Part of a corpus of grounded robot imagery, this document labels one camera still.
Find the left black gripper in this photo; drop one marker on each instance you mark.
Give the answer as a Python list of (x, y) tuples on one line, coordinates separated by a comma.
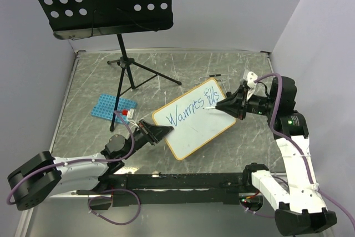
[(156, 132)]

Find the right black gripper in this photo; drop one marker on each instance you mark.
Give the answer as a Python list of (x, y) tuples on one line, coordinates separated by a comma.
[(235, 104)]

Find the yellow framed whiteboard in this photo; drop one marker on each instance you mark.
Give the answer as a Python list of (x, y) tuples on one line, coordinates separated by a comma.
[(193, 126)]

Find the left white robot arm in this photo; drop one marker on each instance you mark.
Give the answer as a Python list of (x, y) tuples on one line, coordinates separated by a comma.
[(45, 175)]

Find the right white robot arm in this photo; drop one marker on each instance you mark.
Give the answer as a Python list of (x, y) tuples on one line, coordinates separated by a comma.
[(300, 209)]

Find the blue studded building plate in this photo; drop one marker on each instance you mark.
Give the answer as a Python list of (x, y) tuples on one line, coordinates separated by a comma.
[(104, 108)]

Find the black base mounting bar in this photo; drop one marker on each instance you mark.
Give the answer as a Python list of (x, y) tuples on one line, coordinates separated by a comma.
[(162, 188)]

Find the black perforated music stand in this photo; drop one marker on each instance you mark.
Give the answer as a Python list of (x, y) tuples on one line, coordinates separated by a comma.
[(82, 19)]

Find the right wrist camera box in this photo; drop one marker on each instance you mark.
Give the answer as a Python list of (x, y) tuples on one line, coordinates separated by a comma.
[(250, 77)]

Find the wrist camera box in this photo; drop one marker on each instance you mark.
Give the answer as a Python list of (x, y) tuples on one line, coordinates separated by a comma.
[(250, 77), (129, 113)]

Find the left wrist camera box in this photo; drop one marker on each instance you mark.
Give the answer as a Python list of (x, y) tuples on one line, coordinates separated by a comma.
[(129, 113)]

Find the wire whiteboard easel stand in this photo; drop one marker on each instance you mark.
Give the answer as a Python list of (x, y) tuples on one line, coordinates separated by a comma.
[(222, 79)]

